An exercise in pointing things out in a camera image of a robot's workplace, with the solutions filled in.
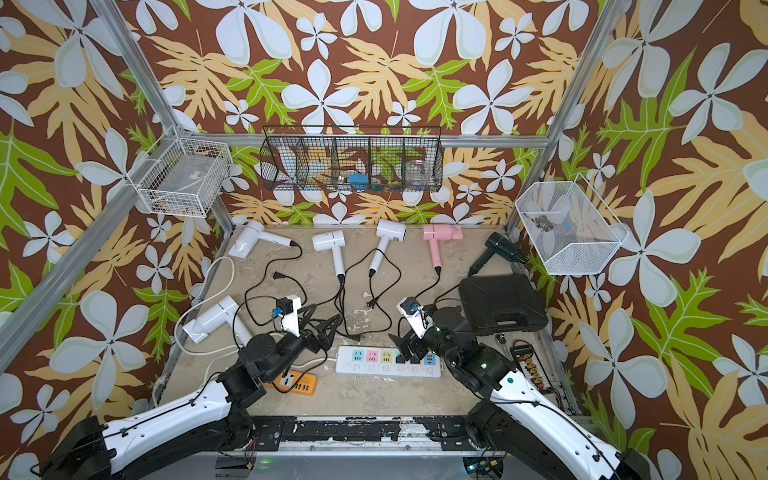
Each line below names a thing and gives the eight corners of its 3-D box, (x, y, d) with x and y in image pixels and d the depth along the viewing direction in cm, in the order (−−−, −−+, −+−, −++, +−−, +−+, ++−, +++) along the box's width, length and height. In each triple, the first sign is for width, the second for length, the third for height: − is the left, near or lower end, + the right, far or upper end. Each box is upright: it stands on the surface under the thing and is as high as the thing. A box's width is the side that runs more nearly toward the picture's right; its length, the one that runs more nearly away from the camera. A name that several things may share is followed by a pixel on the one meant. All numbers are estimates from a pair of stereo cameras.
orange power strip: (267, 395, 82) (263, 391, 79) (272, 374, 86) (268, 370, 83) (317, 395, 82) (314, 391, 79) (319, 374, 86) (317, 370, 83)
